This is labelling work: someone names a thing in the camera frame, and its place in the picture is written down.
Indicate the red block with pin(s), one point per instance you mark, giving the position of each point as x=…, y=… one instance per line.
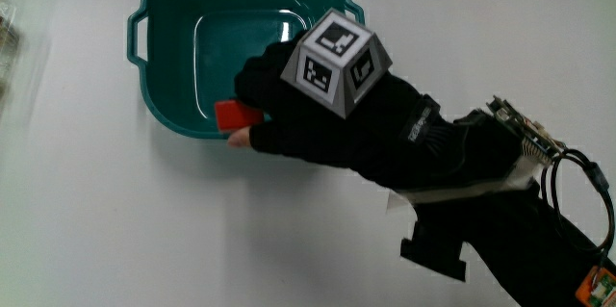
x=235, y=115

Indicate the green circuit board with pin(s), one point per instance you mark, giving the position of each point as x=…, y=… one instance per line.
x=527, y=129

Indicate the orange electronic module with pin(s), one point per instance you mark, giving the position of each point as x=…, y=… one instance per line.
x=597, y=289

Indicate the clear plastic container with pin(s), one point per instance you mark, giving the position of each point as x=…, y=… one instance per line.
x=7, y=42

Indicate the teal plastic basin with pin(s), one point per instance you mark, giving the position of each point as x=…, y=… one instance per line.
x=183, y=33

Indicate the person's right hand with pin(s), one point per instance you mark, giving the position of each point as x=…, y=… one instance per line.
x=308, y=129

